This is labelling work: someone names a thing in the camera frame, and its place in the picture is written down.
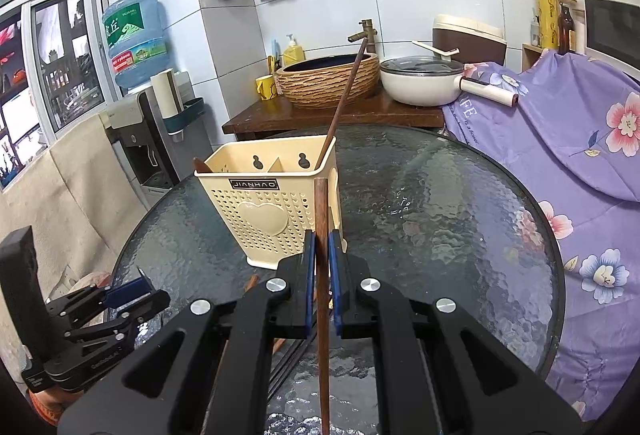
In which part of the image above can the black chopstick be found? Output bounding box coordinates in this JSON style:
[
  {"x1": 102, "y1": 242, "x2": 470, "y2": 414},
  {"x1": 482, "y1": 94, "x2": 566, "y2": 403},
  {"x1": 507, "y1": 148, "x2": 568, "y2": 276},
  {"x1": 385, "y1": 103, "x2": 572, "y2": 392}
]
[
  {"x1": 268, "y1": 337, "x2": 314, "y2": 399},
  {"x1": 268, "y1": 343, "x2": 318, "y2": 400}
]

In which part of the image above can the left hand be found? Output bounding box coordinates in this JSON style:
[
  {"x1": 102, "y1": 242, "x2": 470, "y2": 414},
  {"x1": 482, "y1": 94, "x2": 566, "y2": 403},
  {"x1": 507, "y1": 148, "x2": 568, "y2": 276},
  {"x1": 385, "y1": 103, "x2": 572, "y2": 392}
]
[{"x1": 27, "y1": 386, "x2": 81, "y2": 427}]

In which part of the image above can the water dispenser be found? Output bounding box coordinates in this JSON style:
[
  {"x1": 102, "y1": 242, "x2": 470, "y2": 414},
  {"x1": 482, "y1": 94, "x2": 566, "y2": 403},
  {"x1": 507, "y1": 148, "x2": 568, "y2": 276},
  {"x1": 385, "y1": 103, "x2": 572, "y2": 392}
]
[{"x1": 100, "y1": 72, "x2": 213, "y2": 208}]

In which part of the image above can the round glass table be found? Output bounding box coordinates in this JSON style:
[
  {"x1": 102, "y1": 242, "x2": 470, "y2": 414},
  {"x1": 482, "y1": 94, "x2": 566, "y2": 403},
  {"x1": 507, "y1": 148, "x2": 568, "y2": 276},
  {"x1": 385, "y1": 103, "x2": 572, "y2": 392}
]
[{"x1": 112, "y1": 124, "x2": 568, "y2": 435}]

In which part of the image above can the cream plastic utensil holder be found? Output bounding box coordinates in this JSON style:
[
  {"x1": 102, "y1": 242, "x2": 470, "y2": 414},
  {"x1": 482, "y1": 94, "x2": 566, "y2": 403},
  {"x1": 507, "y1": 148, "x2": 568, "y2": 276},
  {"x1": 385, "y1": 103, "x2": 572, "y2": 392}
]
[{"x1": 194, "y1": 135, "x2": 343, "y2": 270}]

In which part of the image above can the teal cup holder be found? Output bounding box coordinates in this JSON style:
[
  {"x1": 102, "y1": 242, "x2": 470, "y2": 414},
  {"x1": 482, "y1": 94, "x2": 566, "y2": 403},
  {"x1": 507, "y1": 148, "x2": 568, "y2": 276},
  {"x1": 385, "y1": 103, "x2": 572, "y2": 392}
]
[{"x1": 164, "y1": 98, "x2": 205, "y2": 135}]

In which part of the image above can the paper cup stack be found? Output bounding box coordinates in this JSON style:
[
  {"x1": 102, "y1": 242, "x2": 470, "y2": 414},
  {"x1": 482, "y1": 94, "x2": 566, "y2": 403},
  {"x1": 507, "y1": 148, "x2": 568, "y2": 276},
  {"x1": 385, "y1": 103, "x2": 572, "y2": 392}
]
[{"x1": 150, "y1": 69, "x2": 183, "y2": 118}]

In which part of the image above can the yellow mug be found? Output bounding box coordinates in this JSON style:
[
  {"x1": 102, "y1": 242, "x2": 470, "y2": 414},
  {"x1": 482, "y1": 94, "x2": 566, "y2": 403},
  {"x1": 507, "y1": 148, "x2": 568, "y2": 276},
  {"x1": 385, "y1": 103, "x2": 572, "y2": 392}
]
[{"x1": 255, "y1": 75, "x2": 278, "y2": 101}]

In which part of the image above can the purple floral cloth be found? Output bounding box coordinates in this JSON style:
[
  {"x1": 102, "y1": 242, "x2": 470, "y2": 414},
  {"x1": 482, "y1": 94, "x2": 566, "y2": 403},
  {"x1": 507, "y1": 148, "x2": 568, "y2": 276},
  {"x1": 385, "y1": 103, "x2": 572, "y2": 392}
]
[{"x1": 444, "y1": 50, "x2": 639, "y2": 421}]

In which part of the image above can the blue water jug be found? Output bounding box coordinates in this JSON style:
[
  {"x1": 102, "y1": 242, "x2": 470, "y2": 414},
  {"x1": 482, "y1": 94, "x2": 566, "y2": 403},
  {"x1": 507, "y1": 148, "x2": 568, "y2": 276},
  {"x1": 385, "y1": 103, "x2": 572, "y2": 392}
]
[{"x1": 102, "y1": 0, "x2": 170, "y2": 95}]

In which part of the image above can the white pan with lid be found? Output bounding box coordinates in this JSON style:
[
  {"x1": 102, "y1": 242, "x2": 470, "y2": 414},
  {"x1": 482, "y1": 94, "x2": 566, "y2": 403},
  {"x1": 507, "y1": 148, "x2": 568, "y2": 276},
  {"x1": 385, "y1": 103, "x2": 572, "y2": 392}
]
[{"x1": 380, "y1": 56, "x2": 518, "y2": 108}]

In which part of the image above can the woven basin sink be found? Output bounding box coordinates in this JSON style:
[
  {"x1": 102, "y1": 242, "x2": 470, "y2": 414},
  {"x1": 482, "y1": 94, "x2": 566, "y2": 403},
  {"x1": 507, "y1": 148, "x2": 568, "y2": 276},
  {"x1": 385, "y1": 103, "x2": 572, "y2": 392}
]
[{"x1": 274, "y1": 52, "x2": 380, "y2": 110}]

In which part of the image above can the yellow soap dispenser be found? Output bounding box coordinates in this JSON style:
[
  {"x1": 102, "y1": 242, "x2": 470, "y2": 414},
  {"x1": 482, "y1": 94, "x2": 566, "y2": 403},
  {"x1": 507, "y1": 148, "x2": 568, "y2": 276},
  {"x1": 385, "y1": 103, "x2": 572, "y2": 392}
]
[{"x1": 282, "y1": 34, "x2": 306, "y2": 66}]

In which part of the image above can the brass faucet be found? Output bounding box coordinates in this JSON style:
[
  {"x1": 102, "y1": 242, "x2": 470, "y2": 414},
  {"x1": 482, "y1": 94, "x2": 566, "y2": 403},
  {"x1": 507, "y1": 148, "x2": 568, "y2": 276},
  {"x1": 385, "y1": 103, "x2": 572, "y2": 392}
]
[{"x1": 347, "y1": 19, "x2": 378, "y2": 54}]

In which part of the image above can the brown glass bottle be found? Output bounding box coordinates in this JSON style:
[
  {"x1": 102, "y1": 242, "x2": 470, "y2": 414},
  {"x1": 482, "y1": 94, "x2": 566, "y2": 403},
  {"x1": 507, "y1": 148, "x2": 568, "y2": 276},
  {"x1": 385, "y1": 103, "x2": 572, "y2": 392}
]
[{"x1": 559, "y1": 2, "x2": 575, "y2": 54}]

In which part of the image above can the white microwave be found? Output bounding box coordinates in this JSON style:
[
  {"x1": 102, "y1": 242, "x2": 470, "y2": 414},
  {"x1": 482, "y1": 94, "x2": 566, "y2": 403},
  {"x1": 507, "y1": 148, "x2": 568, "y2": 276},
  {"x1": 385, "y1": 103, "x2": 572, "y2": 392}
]
[{"x1": 584, "y1": 0, "x2": 639, "y2": 76}]

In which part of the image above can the yellow roll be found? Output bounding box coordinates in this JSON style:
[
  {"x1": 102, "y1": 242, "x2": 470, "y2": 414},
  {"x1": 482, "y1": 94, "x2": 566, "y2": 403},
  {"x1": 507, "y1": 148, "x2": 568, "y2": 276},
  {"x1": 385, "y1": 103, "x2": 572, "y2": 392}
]
[{"x1": 537, "y1": 0, "x2": 559, "y2": 49}]

